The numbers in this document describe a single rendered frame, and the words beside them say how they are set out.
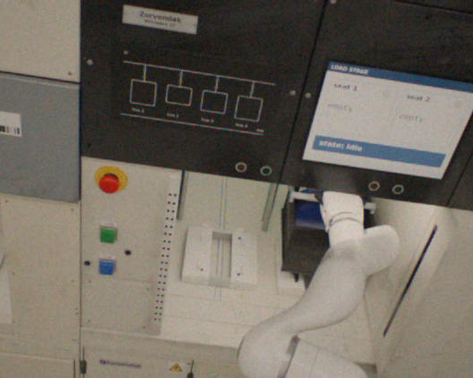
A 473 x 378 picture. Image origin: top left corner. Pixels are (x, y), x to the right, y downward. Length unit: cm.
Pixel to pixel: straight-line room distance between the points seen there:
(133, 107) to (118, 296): 53
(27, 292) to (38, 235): 20
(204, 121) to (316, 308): 40
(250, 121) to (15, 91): 43
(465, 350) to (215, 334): 63
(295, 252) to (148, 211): 51
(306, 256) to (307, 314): 65
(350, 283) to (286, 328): 13
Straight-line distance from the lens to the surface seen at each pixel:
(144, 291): 146
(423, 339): 153
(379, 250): 130
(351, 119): 114
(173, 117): 113
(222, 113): 112
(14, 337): 167
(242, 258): 176
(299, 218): 169
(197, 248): 176
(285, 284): 172
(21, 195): 131
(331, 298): 101
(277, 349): 101
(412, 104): 115
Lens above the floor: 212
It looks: 37 degrees down
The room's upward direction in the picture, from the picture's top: 11 degrees clockwise
